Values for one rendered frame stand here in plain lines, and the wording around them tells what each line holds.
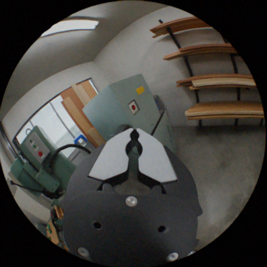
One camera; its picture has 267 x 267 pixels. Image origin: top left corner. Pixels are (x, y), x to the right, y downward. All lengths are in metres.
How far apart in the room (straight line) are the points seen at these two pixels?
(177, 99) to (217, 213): 2.09
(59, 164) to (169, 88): 1.98
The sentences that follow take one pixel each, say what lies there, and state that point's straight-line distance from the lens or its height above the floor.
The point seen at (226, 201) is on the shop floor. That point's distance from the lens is 1.49.
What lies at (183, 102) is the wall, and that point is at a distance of 1.95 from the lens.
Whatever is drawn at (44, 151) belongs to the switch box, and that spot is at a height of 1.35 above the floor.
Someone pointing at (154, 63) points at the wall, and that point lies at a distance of 1.89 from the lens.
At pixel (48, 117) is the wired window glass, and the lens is 2.11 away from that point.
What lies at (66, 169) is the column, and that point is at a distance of 0.67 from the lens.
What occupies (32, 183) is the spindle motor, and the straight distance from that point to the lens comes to 0.81.
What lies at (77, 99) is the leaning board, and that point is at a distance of 2.07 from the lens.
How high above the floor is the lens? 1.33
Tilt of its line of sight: 28 degrees down
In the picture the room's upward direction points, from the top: 32 degrees counter-clockwise
